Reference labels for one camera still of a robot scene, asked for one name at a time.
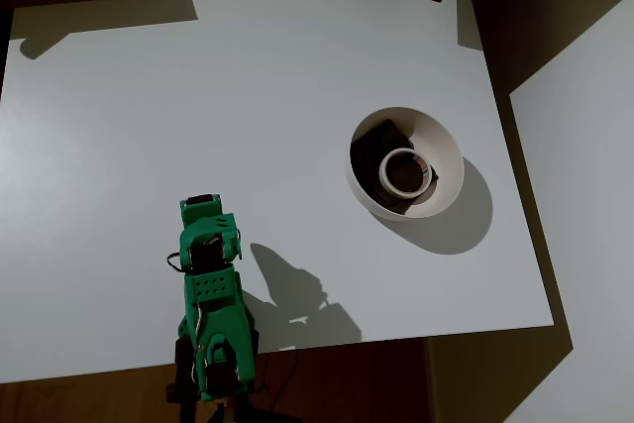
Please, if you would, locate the beige masking tape roll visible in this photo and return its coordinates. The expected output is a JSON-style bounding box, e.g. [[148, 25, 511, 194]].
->
[[378, 147, 433, 198]]

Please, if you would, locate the black table clamp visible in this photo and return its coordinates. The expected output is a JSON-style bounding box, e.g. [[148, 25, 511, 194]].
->
[[164, 338, 199, 423]]

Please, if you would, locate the black square pad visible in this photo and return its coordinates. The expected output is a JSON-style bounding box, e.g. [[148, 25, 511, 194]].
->
[[350, 118, 441, 206]]

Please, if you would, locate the beige bowl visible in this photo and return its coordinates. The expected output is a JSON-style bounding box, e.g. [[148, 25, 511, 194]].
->
[[343, 106, 466, 222]]

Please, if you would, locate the thin black floor cable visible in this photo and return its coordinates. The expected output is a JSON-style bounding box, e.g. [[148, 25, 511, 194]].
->
[[257, 347, 301, 412]]

